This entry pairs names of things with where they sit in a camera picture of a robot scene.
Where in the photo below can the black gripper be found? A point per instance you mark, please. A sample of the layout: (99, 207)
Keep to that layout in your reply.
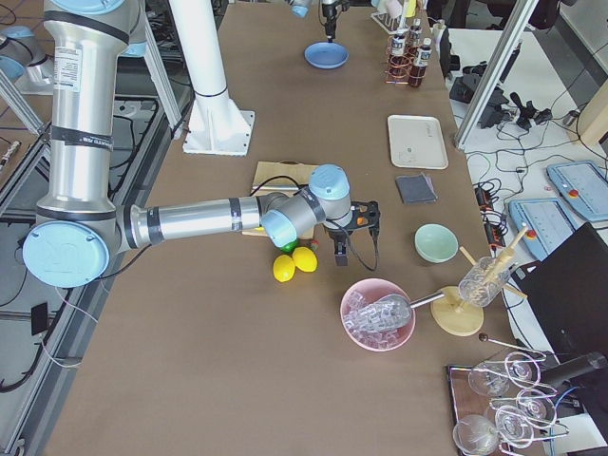
(328, 13)
(335, 234)

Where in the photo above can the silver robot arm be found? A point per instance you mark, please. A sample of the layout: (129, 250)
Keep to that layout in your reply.
(79, 229)

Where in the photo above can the blue round plate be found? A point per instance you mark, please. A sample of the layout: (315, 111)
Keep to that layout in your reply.
(326, 55)

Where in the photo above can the green lime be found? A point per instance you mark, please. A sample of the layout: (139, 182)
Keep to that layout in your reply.
(289, 247)

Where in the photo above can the pink bowl of ice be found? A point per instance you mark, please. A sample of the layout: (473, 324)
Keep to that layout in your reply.
(360, 295)

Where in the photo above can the wooden cutting board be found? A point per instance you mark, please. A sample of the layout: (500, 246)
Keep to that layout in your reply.
(281, 176)

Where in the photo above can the metal ice scoop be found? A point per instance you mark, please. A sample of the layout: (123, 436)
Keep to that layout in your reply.
(392, 312)

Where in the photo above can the grey folded cloth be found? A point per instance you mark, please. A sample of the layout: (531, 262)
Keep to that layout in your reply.
(416, 189)

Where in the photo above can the mint green bowl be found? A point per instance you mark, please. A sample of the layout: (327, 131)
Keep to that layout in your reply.
(435, 243)

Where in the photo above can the dark bottle white cap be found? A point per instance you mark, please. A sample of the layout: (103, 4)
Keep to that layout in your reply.
(420, 63)

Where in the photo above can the cream rabbit tray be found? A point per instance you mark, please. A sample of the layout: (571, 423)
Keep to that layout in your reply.
(416, 142)

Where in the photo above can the wooden cup stand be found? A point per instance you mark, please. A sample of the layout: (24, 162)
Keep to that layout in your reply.
(456, 316)

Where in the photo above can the clear glass cup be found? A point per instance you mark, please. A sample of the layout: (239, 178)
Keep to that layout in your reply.
(480, 286)

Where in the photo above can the blue teach pendant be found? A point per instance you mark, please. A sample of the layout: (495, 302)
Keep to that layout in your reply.
(549, 223)
(583, 186)

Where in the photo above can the wine glass rack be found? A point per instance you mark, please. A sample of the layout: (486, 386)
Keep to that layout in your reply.
(501, 406)

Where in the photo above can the black monitor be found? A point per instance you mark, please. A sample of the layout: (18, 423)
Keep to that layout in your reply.
(567, 293)

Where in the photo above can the copper wire bottle rack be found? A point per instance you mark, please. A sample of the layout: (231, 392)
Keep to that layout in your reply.
(410, 58)

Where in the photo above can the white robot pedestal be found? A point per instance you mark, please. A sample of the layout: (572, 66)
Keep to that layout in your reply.
(216, 125)

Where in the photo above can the aluminium frame post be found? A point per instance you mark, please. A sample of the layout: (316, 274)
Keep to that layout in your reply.
(509, 38)

